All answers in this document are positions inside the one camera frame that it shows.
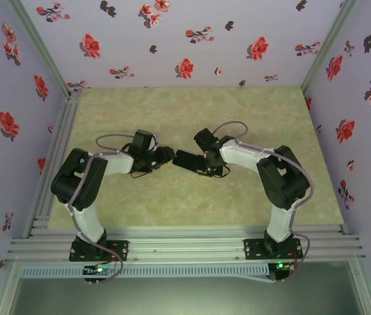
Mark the aluminium side rail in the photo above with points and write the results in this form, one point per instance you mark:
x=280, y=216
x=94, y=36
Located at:
x=68, y=118

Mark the black smartphone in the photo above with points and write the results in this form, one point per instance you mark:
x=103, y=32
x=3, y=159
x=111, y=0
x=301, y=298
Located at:
x=186, y=159

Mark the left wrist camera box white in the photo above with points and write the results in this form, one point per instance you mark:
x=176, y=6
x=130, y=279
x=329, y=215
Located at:
x=154, y=141

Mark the aluminium lower frame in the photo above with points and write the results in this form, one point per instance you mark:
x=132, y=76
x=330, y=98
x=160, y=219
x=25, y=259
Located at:
x=6, y=288

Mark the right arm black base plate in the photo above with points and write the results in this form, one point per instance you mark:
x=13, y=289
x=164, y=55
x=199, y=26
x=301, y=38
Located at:
x=254, y=251

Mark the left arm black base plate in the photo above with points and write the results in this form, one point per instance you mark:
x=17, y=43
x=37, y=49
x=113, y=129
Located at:
x=83, y=256

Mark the aluminium rail frame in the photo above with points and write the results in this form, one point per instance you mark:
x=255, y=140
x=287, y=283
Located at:
x=185, y=246

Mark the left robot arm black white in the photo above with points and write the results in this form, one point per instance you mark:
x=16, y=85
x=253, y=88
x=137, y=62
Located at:
x=77, y=177

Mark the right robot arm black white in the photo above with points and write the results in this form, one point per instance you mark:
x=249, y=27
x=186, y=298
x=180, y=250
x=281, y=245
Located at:
x=280, y=177

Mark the aluminium corner post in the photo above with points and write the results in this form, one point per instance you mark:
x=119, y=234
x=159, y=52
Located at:
x=38, y=42
x=329, y=42

